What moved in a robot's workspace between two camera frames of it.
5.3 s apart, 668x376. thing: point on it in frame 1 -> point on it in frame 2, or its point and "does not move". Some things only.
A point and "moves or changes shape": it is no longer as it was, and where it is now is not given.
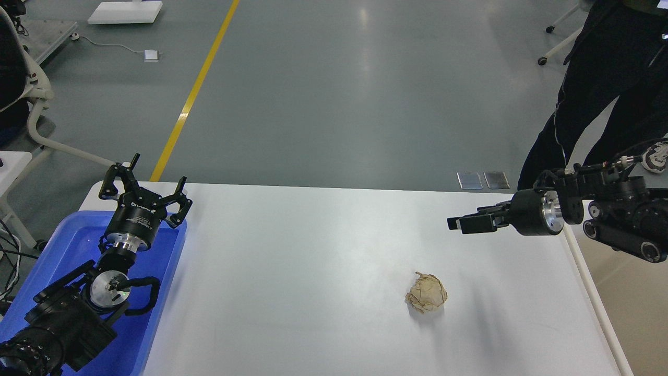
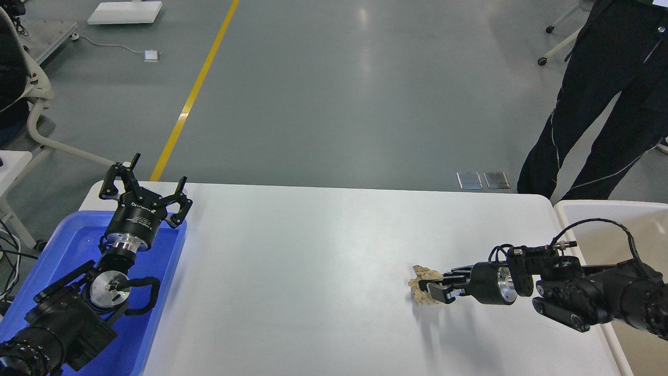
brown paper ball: [427, 293] moves or changes shape
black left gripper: [136, 220] does not move
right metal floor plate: [496, 180] does not move
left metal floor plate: [469, 180] does not move
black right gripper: [532, 212] -> [490, 283]
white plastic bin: [630, 297] does not move
